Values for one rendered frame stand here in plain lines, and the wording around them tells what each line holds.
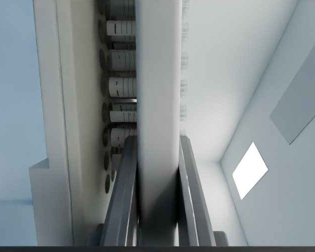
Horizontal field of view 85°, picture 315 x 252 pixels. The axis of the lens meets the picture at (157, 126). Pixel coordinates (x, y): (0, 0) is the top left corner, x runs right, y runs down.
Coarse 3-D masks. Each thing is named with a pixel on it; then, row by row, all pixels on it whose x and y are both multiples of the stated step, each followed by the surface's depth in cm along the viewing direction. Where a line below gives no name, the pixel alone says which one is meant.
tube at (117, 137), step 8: (104, 128) 12; (112, 128) 12; (120, 128) 12; (128, 128) 12; (136, 128) 12; (104, 136) 12; (112, 136) 12; (120, 136) 12; (104, 144) 12; (112, 144) 12; (120, 144) 12
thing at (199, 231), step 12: (180, 144) 9; (180, 156) 9; (192, 156) 9; (180, 168) 8; (192, 168) 8; (180, 180) 8; (192, 180) 7; (180, 192) 8; (192, 192) 7; (180, 204) 8; (192, 204) 6; (204, 204) 7; (180, 216) 8; (192, 216) 6; (204, 216) 6; (180, 228) 8; (192, 228) 6; (204, 228) 6; (180, 240) 8; (192, 240) 6; (204, 240) 6; (216, 240) 6
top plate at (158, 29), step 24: (144, 0) 7; (168, 0) 7; (144, 24) 7; (168, 24) 7; (144, 48) 7; (168, 48) 7; (144, 72) 7; (168, 72) 7; (144, 96) 8; (168, 96) 8; (144, 120) 8; (168, 120) 8; (144, 144) 8; (168, 144) 8; (144, 168) 8; (168, 168) 8; (144, 192) 8; (168, 192) 8; (144, 216) 8; (168, 216) 8; (144, 240) 9; (168, 240) 9
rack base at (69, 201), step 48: (48, 0) 7; (96, 0) 10; (48, 48) 7; (96, 48) 10; (48, 96) 7; (96, 96) 10; (48, 144) 8; (96, 144) 10; (48, 192) 8; (96, 192) 10; (48, 240) 8
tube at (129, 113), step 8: (104, 104) 12; (112, 104) 12; (120, 104) 12; (128, 104) 12; (136, 104) 12; (184, 104) 12; (104, 112) 11; (112, 112) 11; (120, 112) 11; (128, 112) 11; (136, 112) 11; (184, 112) 11; (104, 120) 12; (112, 120) 12; (120, 120) 12; (128, 120) 12; (136, 120) 12; (184, 120) 12
